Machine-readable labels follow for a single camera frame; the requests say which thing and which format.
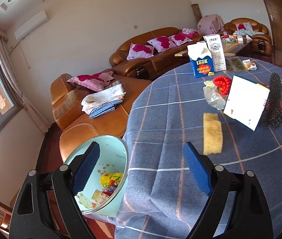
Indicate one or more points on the black knitted cloth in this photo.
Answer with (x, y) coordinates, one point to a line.
(273, 109)

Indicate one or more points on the brown leather long sofa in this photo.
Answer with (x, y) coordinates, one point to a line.
(152, 67)

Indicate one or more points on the folded blue striped cloth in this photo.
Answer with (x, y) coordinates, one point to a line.
(105, 108)

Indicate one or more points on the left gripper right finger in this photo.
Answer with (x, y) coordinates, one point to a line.
(209, 178)

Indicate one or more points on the pink covered chair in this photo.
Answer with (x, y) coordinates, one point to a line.
(210, 24)

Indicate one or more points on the red knitted flower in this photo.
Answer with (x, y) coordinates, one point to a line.
(223, 84)

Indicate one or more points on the pink pillow on chaise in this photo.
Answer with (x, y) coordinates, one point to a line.
(96, 82)

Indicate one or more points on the blue LOOK milk carton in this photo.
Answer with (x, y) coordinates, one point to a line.
(200, 59)

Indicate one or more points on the wooden coffee table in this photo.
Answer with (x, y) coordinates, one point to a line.
(237, 47)

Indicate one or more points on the pink pillow middle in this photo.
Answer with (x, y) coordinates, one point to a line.
(161, 43)

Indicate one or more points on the pink pillow right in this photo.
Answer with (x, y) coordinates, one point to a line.
(179, 39)

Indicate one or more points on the small snack packet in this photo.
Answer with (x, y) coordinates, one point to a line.
(249, 65)

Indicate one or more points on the white blue carton box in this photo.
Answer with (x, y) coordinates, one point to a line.
(246, 101)

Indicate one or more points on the brown leather chaise sofa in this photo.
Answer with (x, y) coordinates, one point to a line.
(77, 127)

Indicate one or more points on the beige curtain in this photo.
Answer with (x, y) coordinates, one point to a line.
(7, 67)

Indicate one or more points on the seaweed snack pack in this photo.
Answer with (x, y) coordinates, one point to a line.
(234, 64)

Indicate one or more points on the light blue trash bin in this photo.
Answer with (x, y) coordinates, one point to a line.
(105, 187)

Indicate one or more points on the folded white cloth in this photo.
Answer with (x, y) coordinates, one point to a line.
(92, 101)

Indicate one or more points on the crumpled clear wrapper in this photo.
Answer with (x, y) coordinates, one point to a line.
(213, 97)

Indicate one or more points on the white tall milk carton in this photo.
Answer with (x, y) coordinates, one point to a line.
(215, 46)

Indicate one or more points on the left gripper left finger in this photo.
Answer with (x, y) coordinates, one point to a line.
(72, 178)

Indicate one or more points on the pink pillow left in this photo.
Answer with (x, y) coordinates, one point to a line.
(137, 51)

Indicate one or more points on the white air conditioner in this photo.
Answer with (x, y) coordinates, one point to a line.
(32, 24)

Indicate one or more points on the brown leather armchair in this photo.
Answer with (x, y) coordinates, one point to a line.
(259, 33)

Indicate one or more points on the yellow sponge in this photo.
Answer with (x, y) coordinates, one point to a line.
(212, 134)

